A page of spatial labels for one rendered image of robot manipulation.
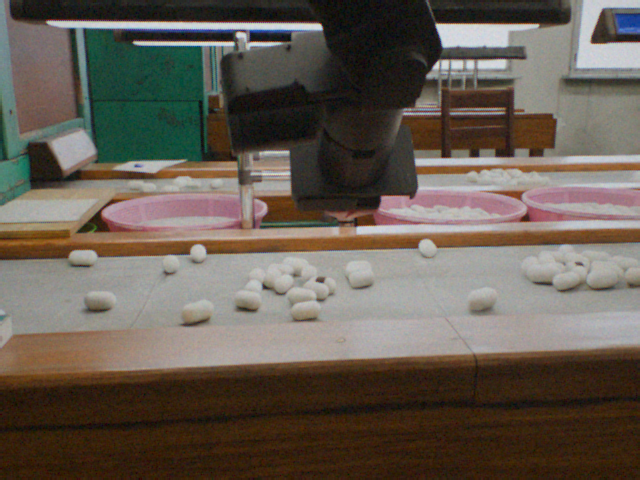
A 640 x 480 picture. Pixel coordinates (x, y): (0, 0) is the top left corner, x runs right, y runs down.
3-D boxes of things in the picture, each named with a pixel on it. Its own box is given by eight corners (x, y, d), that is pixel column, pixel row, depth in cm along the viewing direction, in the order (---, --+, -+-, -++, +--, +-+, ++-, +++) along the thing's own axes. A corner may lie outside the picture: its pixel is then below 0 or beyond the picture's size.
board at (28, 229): (70, 237, 92) (70, 229, 92) (-44, 240, 91) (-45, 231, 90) (116, 194, 124) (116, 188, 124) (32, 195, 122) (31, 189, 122)
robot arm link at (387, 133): (425, 94, 42) (403, 26, 45) (320, 108, 41) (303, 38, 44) (405, 153, 49) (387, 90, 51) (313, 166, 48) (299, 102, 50)
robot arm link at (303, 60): (436, 53, 36) (397, -57, 40) (227, 78, 35) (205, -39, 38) (399, 171, 47) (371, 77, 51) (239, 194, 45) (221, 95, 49)
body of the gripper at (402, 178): (287, 138, 56) (289, 82, 49) (405, 136, 57) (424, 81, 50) (291, 206, 53) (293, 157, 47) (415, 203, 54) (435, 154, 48)
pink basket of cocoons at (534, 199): (717, 270, 108) (726, 213, 105) (557, 275, 105) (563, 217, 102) (626, 231, 133) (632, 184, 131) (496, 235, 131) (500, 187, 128)
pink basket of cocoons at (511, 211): (557, 265, 111) (562, 209, 108) (425, 288, 99) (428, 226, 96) (455, 231, 134) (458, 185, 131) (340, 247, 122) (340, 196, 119)
